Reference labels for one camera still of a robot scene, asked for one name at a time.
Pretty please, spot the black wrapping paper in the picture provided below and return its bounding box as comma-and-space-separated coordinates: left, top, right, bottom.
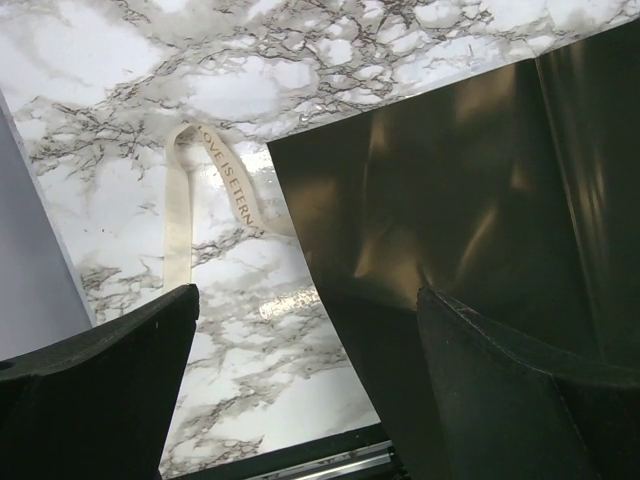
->
269, 22, 639, 479

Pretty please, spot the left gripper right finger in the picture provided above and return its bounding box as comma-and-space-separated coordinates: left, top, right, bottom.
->
417, 288, 639, 479

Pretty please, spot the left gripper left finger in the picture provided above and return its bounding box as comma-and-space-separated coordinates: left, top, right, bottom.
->
1, 284, 199, 479

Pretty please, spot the cream ribbon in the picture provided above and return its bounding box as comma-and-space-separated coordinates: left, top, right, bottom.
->
163, 123, 296, 293

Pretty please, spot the aluminium rail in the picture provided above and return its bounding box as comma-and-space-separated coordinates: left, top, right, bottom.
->
251, 441, 399, 480

